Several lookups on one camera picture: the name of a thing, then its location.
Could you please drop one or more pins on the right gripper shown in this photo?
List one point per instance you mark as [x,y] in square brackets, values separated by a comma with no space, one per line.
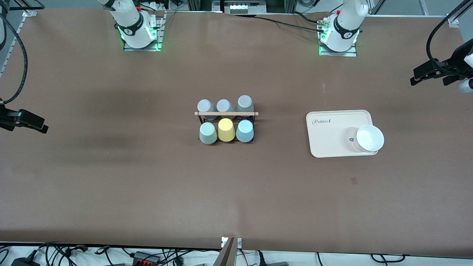
[4,115]

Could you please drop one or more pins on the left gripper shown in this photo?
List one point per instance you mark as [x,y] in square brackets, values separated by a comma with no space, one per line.
[455,62]

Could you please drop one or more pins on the pale green cup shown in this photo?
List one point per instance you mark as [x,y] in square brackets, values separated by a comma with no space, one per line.
[208,133]

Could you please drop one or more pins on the light blue cup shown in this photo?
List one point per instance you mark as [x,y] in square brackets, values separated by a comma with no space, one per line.
[244,131]

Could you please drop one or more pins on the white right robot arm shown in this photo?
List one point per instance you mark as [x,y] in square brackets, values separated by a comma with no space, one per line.
[129,18]

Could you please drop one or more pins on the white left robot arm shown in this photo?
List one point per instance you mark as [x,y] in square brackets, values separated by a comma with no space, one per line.
[345,22]

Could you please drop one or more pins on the white bowl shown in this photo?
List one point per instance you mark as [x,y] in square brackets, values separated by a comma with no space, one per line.
[369,138]

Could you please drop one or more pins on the beige plastic tray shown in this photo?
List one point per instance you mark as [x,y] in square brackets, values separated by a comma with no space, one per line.
[332,136]

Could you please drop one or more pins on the black power adapter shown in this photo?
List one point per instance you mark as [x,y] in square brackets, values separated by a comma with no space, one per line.
[24,262]

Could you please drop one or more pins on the black orange connector block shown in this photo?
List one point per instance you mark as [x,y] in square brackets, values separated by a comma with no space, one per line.
[146,258]

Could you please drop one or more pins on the grey cup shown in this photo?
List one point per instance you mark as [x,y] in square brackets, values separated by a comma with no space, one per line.
[244,101]
[205,106]
[223,105]

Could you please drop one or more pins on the yellow cup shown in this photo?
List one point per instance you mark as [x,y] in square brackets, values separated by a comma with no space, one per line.
[225,129]

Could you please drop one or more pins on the white terminal block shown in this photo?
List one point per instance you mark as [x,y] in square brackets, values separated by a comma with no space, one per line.
[240,8]

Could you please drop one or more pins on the black plug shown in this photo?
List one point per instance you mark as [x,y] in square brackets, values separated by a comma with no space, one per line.
[273,263]

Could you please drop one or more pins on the metal corner bracket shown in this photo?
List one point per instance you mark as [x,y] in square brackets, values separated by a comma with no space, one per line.
[452,20]
[31,13]

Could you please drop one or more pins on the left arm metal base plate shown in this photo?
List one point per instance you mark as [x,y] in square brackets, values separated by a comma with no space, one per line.
[351,54]

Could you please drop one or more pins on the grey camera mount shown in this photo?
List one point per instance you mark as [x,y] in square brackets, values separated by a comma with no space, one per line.
[227,255]

